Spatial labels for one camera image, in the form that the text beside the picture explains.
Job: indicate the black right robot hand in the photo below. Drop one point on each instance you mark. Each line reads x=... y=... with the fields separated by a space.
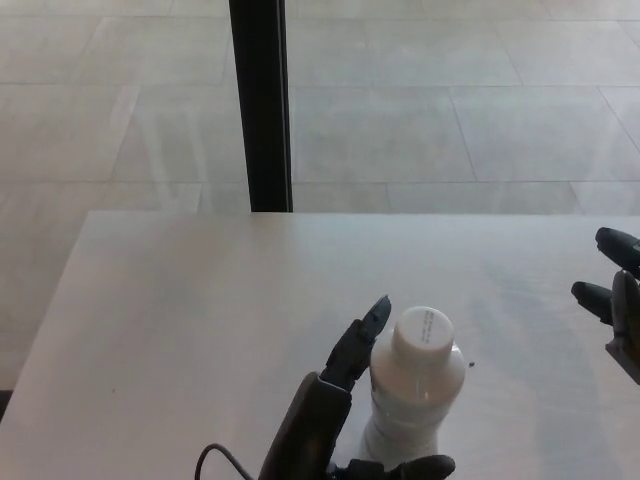
x=627 y=310

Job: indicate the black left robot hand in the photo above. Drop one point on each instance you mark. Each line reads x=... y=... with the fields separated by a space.
x=310 y=425

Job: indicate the white plastic bottle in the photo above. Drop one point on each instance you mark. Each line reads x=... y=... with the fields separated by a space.
x=415 y=400

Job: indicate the white bottle cap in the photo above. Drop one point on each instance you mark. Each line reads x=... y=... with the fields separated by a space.
x=424 y=332

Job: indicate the black vertical window post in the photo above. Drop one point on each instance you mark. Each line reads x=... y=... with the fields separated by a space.
x=262 y=100

